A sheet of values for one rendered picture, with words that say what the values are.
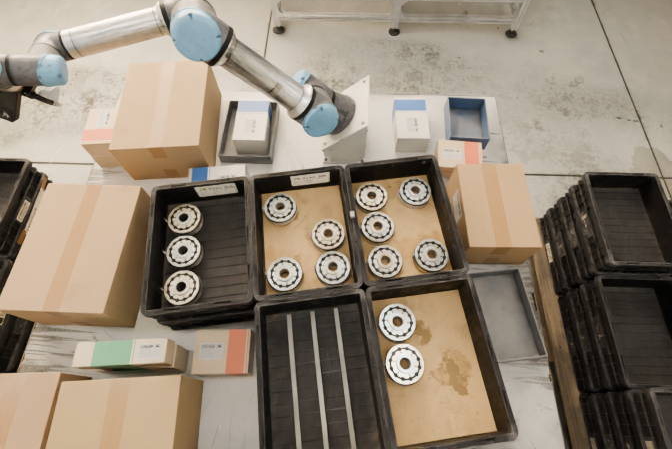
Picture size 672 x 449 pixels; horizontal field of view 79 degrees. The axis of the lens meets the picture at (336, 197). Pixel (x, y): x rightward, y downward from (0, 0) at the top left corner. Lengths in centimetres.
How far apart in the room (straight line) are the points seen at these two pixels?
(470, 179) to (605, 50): 226
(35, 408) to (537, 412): 135
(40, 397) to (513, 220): 141
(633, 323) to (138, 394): 175
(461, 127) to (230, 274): 106
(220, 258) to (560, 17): 304
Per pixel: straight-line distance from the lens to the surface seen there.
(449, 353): 125
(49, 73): 124
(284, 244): 130
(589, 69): 335
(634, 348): 201
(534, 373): 146
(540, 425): 145
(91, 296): 135
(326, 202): 135
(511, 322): 146
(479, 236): 134
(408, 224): 134
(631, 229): 206
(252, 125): 160
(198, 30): 111
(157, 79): 171
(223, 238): 135
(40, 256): 148
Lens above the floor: 203
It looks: 62 degrees down
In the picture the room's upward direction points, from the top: 1 degrees counter-clockwise
